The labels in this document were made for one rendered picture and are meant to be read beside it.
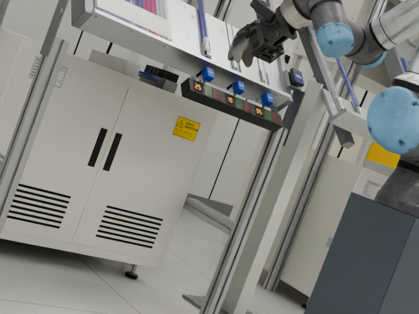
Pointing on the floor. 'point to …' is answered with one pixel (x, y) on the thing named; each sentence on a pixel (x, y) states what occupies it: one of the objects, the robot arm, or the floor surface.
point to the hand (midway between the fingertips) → (232, 54)
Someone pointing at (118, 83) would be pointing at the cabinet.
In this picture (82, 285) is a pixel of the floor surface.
